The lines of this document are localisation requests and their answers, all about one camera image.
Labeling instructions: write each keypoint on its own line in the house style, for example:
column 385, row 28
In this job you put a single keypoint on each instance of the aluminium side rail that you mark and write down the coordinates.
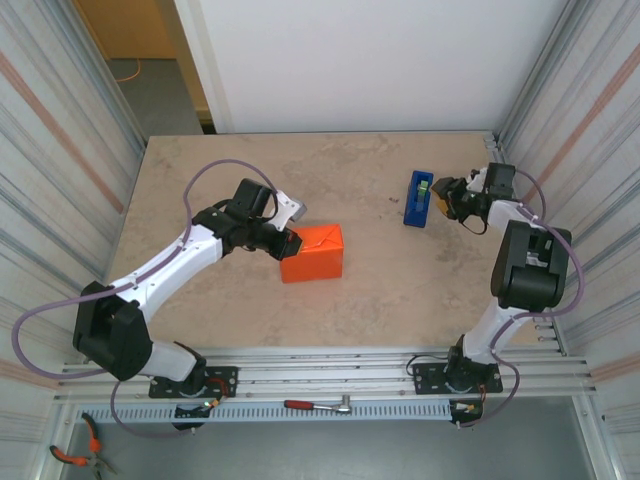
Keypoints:
column 522, row 260

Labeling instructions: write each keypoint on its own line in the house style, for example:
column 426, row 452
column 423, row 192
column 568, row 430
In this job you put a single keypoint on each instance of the black base connector block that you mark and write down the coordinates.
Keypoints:
column 465, row 412
column 190, row 415

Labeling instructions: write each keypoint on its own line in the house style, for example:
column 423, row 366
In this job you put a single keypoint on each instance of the white door frame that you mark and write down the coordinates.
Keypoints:
column 210, row 75

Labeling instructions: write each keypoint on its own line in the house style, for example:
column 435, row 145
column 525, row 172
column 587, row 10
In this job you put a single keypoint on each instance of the aluminium frame post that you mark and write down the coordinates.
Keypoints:
column 114, row 90
column 540, row 75

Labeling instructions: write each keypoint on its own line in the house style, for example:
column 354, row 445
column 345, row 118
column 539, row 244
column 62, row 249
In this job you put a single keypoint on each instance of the blue tape dispenser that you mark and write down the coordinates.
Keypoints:
column 416, row 215

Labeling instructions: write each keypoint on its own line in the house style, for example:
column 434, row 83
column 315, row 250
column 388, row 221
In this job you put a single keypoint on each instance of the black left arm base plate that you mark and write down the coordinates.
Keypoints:
column 225, row 380

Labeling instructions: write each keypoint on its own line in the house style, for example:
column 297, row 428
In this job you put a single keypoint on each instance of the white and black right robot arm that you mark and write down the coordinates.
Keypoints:
column 492, row 330

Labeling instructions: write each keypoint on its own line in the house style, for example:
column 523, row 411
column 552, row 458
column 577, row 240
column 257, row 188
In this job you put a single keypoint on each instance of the orange wrapping paper sheet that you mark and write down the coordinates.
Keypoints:
column 315, row 260

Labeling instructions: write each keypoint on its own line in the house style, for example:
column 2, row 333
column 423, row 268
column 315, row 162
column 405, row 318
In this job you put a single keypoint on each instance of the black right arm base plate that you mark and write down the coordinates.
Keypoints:
column 425, row 380

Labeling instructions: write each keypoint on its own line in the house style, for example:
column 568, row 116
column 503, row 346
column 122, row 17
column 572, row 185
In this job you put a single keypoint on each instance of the green tape roll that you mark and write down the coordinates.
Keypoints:
column 422, row 187

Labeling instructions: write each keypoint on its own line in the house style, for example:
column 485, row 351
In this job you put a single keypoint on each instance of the aluminium rail frame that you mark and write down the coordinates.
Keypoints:
column 325, row 372

